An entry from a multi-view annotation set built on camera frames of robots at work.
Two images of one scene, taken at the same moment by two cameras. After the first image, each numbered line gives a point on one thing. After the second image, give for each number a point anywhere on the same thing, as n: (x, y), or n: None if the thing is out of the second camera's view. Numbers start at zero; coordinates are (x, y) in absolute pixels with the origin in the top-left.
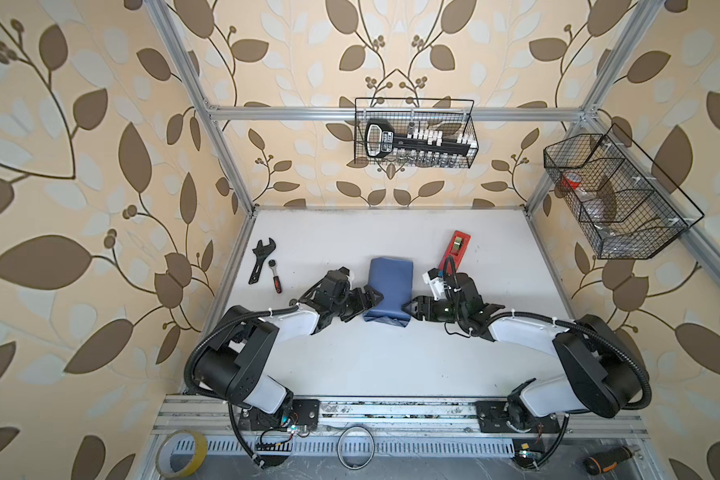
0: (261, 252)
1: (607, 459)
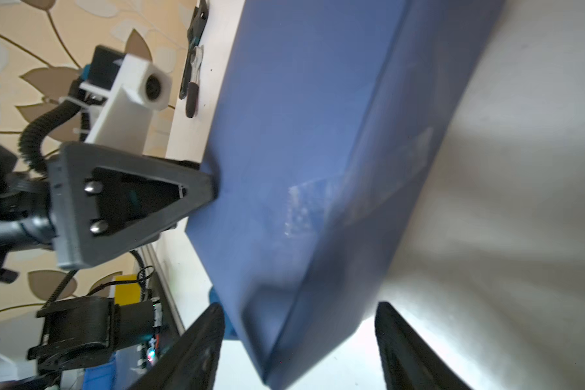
0: (194, 32)
1: None
